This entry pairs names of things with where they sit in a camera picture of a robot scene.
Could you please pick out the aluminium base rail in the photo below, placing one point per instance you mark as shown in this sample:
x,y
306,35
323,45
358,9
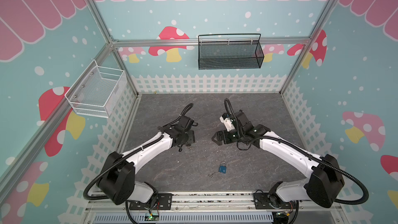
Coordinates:
x,y
213,207

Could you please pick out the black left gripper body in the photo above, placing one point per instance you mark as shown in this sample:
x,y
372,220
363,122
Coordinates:
x,y
189,138

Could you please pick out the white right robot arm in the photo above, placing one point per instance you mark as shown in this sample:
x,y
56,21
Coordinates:
x,y
322,182

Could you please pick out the white wire wall basket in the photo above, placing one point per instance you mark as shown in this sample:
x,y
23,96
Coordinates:
x,y
97,91

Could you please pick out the black mesh wall basket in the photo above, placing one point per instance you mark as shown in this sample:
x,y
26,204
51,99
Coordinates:
x,y
230,51

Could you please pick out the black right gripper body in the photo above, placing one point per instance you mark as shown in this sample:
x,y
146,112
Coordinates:
x,y
226,135

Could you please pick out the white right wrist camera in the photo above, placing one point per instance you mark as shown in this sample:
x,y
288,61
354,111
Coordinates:
x,y
228,123

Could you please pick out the blue padlock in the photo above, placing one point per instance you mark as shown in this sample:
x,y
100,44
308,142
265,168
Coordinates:
x,y
223,168

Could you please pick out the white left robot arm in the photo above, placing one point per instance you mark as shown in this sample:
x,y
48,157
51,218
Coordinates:
x,y
116,181

